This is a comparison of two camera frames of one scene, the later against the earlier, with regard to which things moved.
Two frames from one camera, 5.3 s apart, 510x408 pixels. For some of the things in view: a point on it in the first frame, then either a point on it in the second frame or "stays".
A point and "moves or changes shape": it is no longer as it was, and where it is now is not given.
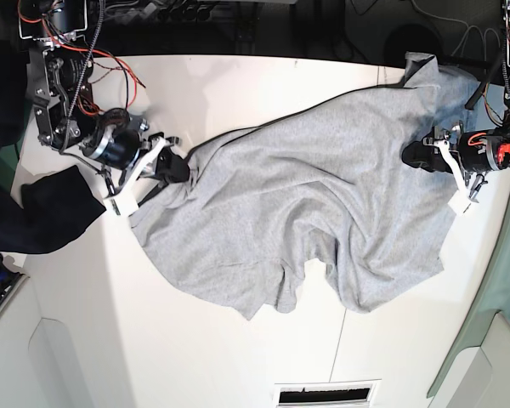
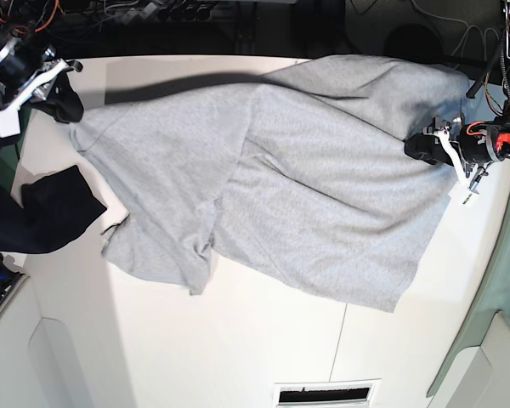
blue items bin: [0, 286] stays
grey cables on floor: [484, 40] stays
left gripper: [117, 143] → [14, 70]
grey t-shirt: [325, 181] moves or changes shape
